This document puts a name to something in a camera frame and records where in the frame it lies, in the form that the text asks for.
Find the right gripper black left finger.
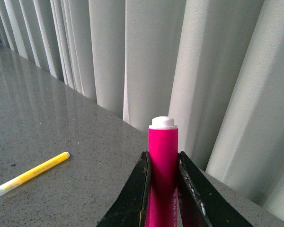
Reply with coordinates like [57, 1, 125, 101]
[97, 151, 151, 227]

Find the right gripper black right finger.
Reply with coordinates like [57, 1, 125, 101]
[178, 151, 252, 227]

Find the pink highlighter pen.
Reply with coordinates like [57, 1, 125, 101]
[145, 116, 178, 227]

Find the yellow highlighter pen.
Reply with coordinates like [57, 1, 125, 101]
[0, 152, 70, 196]

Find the grey pleated curtain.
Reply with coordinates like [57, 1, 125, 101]
[0, 0, 284, 221]

